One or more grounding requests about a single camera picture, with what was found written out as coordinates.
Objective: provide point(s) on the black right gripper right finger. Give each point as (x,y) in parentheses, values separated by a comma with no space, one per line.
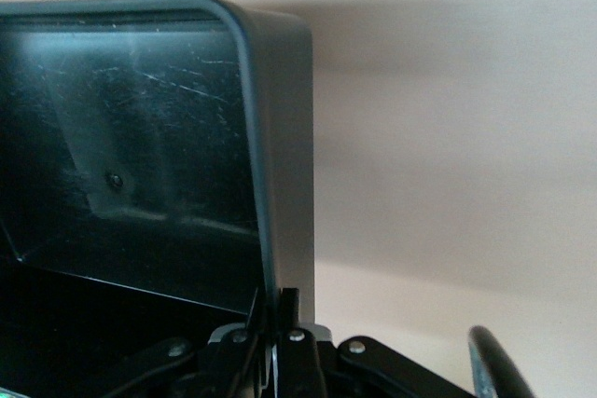
(326,370)

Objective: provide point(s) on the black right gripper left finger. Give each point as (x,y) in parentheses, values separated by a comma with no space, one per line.
(224,360)

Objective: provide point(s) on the black rectangular plastic box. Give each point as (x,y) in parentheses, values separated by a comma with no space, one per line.
(140,137)

